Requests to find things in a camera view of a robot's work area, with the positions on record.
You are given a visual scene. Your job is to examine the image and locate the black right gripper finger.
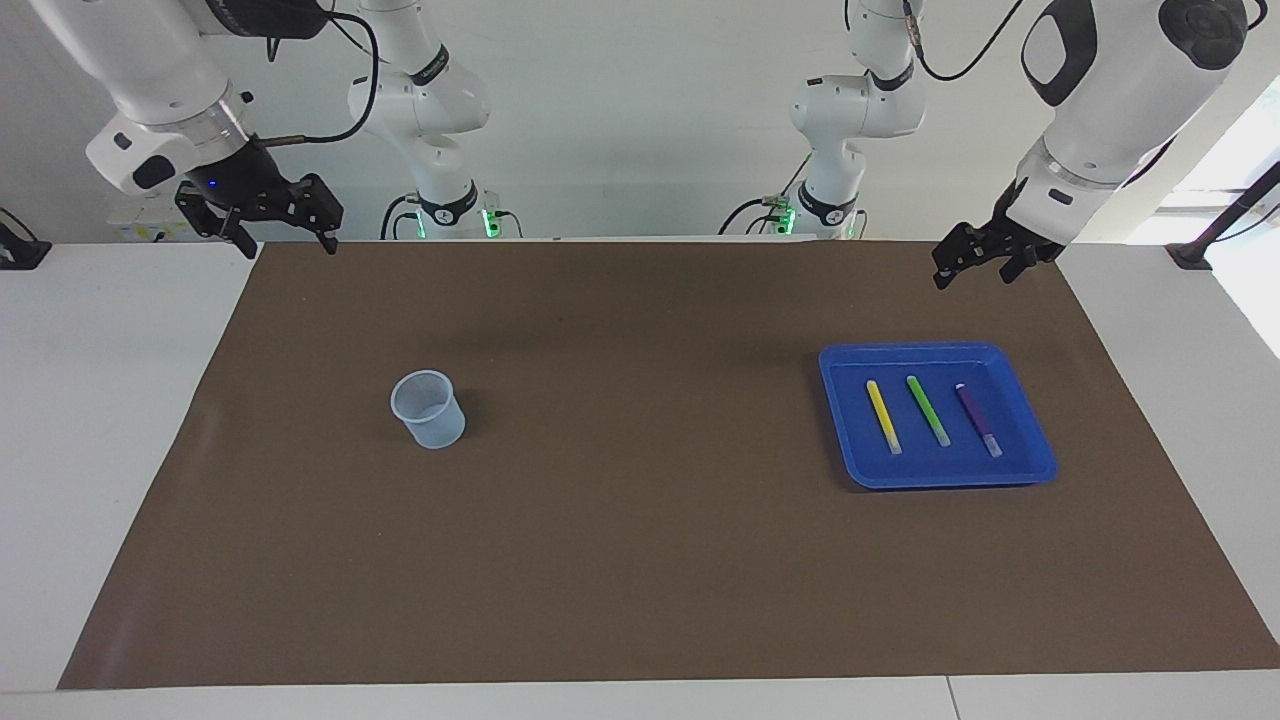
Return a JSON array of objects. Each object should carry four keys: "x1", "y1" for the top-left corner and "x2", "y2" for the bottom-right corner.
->
[
  {"x1": 288, "y1": 174, "x2": 345, "y2": 255},
  {"x1": 175, "y1": 182, "x2": 257, "y2": 260}
]

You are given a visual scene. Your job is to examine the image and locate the purple pen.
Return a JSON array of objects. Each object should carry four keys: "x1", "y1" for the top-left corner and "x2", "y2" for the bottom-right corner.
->
[{"x1": 955, "y1": 383, "x2": 1004, "y2": 459}]

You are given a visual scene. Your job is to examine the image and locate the green pen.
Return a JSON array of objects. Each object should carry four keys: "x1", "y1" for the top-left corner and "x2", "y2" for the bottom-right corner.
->
[{"x1": 906, "y1": 375, "x2": 952, "y2": 448}]

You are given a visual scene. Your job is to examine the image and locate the yellow pen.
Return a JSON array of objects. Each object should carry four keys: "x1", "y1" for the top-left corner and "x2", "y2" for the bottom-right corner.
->
[{"x1": 866, "y1": 380, "x2": 903, "y2": 456}]

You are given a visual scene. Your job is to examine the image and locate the black table clamp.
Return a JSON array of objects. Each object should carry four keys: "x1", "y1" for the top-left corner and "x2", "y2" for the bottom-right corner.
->
[{"x1": 0, "y1": 207, "x2": 53, "y2": 271}]

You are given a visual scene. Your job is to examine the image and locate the blue plastic tray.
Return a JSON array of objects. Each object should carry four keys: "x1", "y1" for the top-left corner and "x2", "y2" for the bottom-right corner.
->
[{"x1": 818, "y1": 342, "x2": 1059, "y2": 491}]

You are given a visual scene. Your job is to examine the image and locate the translucent plastic cup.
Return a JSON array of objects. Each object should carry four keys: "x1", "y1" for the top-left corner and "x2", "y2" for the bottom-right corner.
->
[{"x1": 390, "y1": 369, "x2": 467, "y2": 450}]

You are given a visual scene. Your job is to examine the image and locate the brown table mat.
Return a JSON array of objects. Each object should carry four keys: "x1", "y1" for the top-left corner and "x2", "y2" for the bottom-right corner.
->
[{"x1": 57, "y1": 238, "x2": 1280, "y2": 691}]

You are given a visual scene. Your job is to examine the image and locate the white wall socket box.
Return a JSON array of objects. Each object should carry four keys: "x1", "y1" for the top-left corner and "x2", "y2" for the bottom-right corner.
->
[{"x1": 105, "y1": 195, "x2": 216, "y2": 243}]

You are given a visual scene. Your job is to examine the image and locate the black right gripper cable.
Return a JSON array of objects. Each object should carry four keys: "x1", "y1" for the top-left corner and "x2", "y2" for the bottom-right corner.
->
[{"x1": 255, "y1": 10, "x2": 382, "y2": 149}]

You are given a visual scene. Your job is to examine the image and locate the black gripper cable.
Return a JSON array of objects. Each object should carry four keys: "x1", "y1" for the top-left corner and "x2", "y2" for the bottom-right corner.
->
[
  {"x1": 900, "y1": 0, "x2": 1029, "y2": 83},
  {"x1": 255, "y1": 10, "x2": 382, "y2": 149}
]

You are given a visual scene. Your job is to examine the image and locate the black right arm base cable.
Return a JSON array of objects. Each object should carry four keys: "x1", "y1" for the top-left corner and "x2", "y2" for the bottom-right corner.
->
[{"x1": 380, "y1": 193, "x2": 423, "y2": 241}]

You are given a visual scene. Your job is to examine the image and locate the black arm base cable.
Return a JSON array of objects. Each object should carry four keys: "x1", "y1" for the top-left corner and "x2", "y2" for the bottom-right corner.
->
[
  {"x1": 718, "y1": 150, "x2": 813, "y2": 238},
  {"x1": 380, "y1": 193, "x2": 423, "y2": 241}
]

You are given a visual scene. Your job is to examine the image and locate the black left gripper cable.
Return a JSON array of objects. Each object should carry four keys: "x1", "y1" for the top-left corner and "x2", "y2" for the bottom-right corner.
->
[{"x1": 900, "y1": 0, "x2": 1029, "y2": 83}]

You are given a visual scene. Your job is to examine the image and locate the black camera stand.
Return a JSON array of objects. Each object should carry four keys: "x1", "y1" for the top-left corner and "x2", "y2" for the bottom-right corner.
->
[{"x1": 1165, "y1": 160, "x2": 1280, "y2": 273}]

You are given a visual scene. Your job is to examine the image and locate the black left arm base cable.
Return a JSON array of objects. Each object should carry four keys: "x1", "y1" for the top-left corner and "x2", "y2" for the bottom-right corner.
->
[{"x1": 718, "y1": 150, "x2": 813, "y2": 238}]

